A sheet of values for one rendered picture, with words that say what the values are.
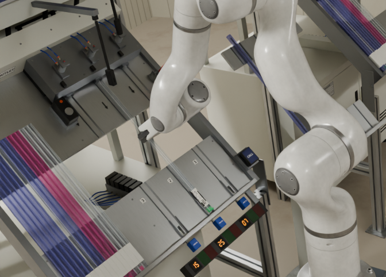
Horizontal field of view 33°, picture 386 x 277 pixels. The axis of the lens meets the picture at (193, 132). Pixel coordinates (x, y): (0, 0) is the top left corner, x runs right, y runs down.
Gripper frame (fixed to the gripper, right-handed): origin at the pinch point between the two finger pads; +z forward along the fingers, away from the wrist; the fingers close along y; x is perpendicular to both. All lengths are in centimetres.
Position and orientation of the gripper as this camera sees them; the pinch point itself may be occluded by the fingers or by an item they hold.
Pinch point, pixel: (146, 134)
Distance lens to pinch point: 191.8
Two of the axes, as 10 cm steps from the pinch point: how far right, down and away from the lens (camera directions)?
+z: -4.7, 3.5, 8.1
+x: 5.8, 8.2, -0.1
